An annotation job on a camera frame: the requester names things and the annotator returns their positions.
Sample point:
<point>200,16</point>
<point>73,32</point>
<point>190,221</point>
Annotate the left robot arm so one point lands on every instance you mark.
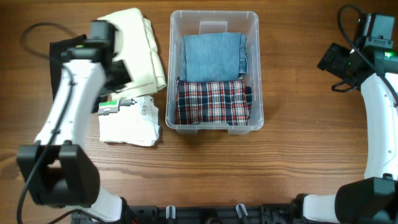
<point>56,170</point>

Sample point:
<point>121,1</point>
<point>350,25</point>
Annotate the black garment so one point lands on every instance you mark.
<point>55,51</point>

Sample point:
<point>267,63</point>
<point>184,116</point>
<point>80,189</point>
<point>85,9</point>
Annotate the clear plastic storage bin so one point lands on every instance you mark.
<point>189,22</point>

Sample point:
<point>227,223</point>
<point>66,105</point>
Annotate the red plaid shirt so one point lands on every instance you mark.
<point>213,102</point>

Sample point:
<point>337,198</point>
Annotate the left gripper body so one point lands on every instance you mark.
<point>118,78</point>

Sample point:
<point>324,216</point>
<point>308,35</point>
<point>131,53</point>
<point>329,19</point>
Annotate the blue denim jeans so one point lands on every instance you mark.
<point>216,57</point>

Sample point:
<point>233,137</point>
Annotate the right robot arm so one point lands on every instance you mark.
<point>370,66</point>

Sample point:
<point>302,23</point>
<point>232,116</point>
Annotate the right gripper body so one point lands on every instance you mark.
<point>339,59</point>

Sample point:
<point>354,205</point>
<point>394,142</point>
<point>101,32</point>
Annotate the cream folded cloth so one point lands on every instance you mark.
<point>136,46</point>

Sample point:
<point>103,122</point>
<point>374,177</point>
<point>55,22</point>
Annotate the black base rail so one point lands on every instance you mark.
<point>264,214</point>

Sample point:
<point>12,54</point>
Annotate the white printed t-shirt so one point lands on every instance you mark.
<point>132,121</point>

